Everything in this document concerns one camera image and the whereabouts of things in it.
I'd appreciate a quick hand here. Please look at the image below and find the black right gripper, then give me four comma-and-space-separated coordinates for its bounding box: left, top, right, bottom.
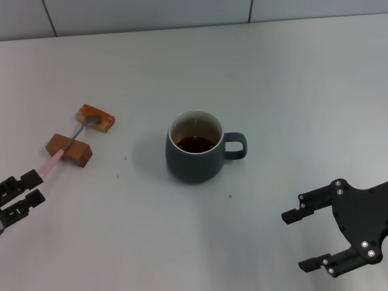
281, 178, 388, 279

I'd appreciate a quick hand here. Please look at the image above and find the pink handled metal spoon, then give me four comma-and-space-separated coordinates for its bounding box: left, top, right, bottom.
38, 115, 102, 179

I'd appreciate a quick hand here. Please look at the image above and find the dark grey ceramic mug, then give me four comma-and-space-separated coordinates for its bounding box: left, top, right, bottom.
165, 109, 248, 184

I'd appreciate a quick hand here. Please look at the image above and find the dark brown arched wooden block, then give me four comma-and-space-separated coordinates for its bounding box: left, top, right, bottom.
45, 133, 93, 168

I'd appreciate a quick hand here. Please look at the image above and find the light stained wooden block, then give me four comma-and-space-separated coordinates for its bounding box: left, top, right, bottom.
75, 104, 116, 133

